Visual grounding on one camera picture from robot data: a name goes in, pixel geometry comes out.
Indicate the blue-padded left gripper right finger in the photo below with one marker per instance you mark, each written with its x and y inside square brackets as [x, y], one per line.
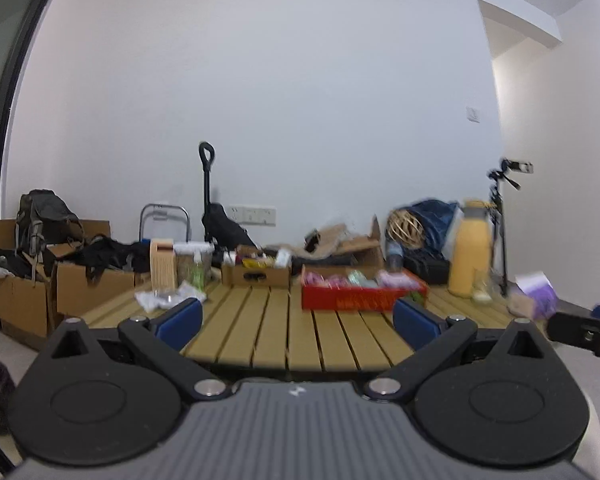
[438, 344]

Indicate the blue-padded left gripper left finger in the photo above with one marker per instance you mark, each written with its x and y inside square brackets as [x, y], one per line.
[158, 342]

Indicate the crumpled white paper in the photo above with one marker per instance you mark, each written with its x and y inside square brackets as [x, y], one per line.
[167, 299]

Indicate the purple tissue box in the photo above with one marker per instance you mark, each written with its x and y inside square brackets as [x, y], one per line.
[532, 296]

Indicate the glass candle jar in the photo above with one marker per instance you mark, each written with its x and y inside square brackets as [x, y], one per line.
[481, 292]

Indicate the black suitcase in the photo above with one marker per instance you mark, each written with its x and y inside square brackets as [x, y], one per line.
[433, 269]

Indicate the green spray bottle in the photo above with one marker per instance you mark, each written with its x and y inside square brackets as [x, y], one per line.
[197, 274]

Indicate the clear cereal container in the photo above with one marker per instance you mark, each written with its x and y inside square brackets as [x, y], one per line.
[184, 252]

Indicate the beige paper carton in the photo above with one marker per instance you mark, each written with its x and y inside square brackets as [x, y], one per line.
[162, 265]

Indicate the blue water bottle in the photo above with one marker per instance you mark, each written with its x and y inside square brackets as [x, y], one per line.
[394, 256]

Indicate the yellow thermos jug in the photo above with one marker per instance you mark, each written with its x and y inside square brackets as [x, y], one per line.
[472, 249]

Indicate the red cardboard fruit box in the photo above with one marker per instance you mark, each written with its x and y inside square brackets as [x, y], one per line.
[358, 288]

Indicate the woven rattan ball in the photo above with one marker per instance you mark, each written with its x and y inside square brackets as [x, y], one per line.
[406, 229]

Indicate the dark blue cloth bag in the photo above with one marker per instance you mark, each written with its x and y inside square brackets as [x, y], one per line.
[436, 217]

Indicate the open brown cardboard box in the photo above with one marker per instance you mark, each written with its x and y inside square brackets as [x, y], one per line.
[335, 246]

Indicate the black backpack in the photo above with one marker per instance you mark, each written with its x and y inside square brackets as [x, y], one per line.
[44, 219]

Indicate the brown cardboard box with handle hole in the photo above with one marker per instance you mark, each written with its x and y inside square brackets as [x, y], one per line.
[251, 269]

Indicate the white wall socket strip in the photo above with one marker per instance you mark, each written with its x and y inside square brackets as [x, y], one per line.
[252, 215]

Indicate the black camera tripod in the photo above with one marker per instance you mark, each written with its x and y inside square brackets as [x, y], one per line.
[498, 258]

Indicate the black trolley handle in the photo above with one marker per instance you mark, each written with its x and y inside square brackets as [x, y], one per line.
[207, 155]

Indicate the white wall switch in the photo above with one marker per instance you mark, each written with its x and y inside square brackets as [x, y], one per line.
[473, 114]

